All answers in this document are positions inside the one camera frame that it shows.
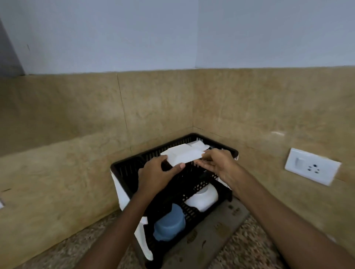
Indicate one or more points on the person's right hand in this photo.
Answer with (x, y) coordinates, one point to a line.
(222, 165)

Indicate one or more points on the black plastic dish rack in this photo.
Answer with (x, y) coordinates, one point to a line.
(130, 171)

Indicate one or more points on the white rectangular plate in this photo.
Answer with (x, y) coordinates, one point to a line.
(181, 153)

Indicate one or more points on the white wall socket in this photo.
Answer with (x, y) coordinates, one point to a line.
(312, 166)

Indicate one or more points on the white wall plate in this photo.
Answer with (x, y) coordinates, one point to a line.
(1, 204)

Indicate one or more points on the white plastic sheet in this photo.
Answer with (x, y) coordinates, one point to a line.
(123, 199)

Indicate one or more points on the white perforated plastic tray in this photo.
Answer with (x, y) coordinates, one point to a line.
(225, 184)

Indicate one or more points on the white scalloped bowl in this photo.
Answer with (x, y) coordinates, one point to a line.
(203, 198)

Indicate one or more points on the person's left hand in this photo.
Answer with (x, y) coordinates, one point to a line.
(154, 177)

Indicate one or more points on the person's left forearm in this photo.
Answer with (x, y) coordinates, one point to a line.
(116, 232)

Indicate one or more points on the person's right forearm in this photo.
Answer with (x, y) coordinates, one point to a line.
(291, 230)

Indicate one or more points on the grey drain mat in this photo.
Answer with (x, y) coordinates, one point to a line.
(210, 235)

